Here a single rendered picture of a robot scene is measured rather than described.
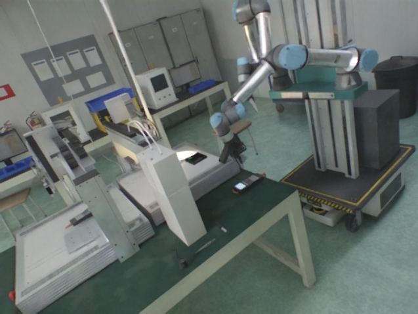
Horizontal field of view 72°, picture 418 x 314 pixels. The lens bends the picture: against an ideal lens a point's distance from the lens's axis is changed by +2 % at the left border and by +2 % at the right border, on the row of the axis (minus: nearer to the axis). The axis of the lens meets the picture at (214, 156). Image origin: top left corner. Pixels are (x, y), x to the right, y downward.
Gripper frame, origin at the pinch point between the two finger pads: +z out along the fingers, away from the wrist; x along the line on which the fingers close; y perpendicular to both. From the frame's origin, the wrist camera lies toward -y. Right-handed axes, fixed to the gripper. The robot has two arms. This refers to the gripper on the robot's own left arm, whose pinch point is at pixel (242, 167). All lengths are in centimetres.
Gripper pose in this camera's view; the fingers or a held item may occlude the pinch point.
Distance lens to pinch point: 166.3
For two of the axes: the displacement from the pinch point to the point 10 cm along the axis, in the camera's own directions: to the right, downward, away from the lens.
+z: 4.9, 7.2, 5.0
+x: -5.0, -2.3, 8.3
